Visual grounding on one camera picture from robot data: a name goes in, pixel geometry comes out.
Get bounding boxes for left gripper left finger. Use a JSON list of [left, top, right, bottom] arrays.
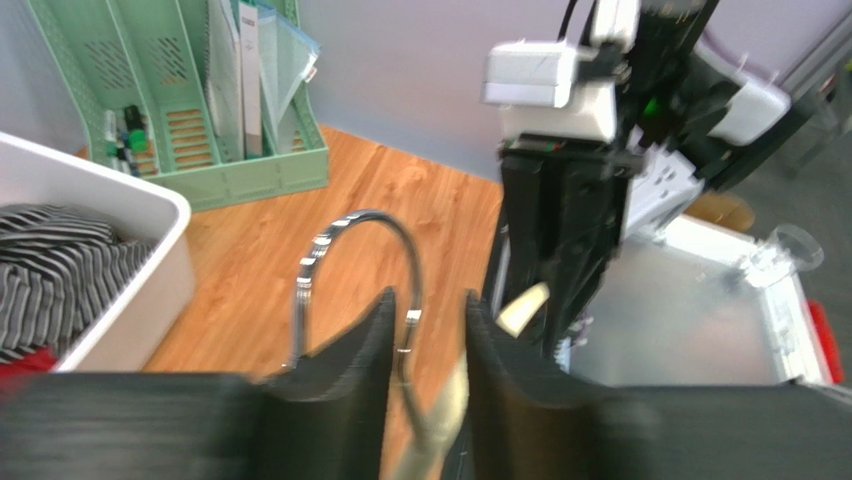
[[1, 289, 396, 479]]

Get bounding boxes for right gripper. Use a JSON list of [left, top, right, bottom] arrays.
[[498, 136, 643, 359]]

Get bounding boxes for pens in organizer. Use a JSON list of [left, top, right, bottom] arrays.
[[103, 104, 149, 178]]

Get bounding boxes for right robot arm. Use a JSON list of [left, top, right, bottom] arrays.
[[482, 1, 807, 359]]

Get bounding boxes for green file organizer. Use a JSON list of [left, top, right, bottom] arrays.
[[30, 1, 330, 211]]

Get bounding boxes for clear document pouch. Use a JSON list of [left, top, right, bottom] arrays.
[[257, 2, 320, 154]]

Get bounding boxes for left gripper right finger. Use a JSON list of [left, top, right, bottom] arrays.
[[464, 291, 851, 479]]

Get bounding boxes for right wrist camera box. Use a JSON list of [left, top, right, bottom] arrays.
[[480, 40, 617, 143]]

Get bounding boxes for red tank top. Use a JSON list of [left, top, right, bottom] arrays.
[[1, 347, 58, 395]]

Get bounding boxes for clear plastic cup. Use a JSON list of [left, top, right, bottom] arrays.
[[738, 224, 825, 288]]

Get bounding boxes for black white striped top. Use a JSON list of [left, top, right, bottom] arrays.
[[1, 204, 157, 363]]

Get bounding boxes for white plastic basket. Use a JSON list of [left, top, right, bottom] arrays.
[[1, 134, 195, 375]]

